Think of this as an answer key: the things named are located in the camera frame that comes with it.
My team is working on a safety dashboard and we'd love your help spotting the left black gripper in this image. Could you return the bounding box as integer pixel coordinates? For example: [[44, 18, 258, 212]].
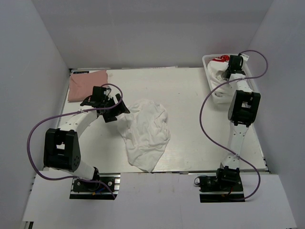
[[102, 94, 130, 123]]

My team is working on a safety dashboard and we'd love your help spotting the white red print t shirt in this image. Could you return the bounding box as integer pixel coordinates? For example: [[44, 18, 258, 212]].
[[207, 55, 230, 89]]

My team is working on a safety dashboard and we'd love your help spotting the white cartoon print t shirt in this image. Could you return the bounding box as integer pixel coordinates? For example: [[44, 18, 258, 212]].
[[118, 99, 171, 173]]

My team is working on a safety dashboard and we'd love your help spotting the plain white t shirt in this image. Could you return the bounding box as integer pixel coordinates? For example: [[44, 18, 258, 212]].
[[213, 83, 233, 98]]

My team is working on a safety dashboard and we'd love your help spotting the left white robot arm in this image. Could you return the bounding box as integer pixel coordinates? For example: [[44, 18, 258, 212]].
[[43, 93, 130, 190]]

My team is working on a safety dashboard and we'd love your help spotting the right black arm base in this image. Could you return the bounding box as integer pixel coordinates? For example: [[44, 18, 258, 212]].
[[194, 166, 245, 203]]

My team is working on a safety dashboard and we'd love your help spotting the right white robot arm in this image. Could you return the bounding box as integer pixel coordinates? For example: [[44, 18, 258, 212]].
[[221, 63, 261, 169]]

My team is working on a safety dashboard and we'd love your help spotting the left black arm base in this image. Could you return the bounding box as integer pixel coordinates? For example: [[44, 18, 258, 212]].
[[70, 174, 121, 200]]

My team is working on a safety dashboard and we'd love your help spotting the white plastic basket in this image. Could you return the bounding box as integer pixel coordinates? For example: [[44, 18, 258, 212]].
[[202, 53, 260, 104]]

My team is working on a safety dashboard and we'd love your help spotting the folded pink t shirt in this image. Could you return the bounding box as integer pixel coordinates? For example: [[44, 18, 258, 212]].
[[68, 70, 108, 103]]

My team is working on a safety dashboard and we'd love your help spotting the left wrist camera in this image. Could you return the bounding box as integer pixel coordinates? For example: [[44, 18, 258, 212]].
[[91, 86, 112, 102]]

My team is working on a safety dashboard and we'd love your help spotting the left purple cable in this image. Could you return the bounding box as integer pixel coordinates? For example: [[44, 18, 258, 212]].
[[27, 83, 124, 200]]

